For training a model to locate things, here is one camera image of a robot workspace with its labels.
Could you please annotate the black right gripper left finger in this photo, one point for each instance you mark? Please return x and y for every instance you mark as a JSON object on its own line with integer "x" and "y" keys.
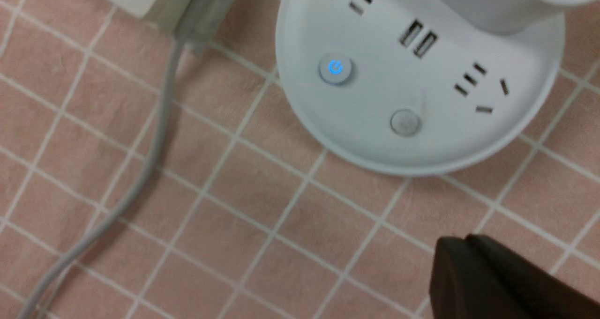
{"x": 463, "y": 286}

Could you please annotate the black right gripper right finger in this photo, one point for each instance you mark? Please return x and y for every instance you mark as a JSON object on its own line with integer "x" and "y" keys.
{"x": 540, "y": 294}

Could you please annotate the white desk lamp with sockets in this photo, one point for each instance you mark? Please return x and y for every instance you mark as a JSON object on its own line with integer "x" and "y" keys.
{"x": 419, "y": 87}

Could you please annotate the pink checkered tablecloth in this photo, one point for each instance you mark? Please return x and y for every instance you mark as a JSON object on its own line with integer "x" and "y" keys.
{"x": 248, "y": 217}

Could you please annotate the white book underneath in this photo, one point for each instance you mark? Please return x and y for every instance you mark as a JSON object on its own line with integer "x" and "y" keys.
{"x": 192, "y": 22}

